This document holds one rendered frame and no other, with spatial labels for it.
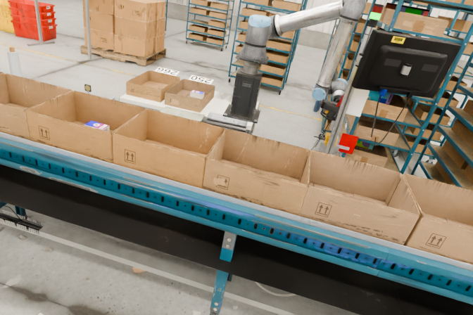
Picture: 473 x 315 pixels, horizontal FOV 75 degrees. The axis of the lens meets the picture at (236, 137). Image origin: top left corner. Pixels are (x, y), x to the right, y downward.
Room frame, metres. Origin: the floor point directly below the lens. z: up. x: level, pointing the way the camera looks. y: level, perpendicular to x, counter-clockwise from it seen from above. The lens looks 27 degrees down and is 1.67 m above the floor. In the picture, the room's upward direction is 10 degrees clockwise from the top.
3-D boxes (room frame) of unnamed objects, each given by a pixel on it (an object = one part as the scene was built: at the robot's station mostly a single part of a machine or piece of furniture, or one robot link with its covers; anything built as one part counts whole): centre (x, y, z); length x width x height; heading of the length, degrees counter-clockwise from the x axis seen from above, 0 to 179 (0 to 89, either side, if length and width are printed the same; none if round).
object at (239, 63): (5.42, -0.19, 0.98); 0.98 x 0.49 x 1.96; 78
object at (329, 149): (1.78, -0.59, 1.11); 0.12 x 0.05 x 0.88; 81
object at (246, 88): (2.22, -0.01, 0.91); 0.26 x 0.26 x 0.33; 85
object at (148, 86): (2.35, 0.72, 0.80); 0.38 x 0.28 x 0.10; 172
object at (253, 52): (2.23, -0.01, 1.24); 0.19 x 0.19 x 0.10
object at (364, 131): (2.36, -1.06, 0.79); 0.40 x 0.30 x 0.10; 172
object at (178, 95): (2.29, 0.41, 0.80); 0.38 x 0.28 x 0.10; 173
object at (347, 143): (1.79, -0.67, 0.85); 0.16 x 0.01 x 0.13; 81
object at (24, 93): (1.29, 1.05, 0.96); 0.39 x 0.29 x 0.17; 81
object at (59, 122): (1.23, 0.66, 0.96); 0.39 x 0.29 x 0.17; 81
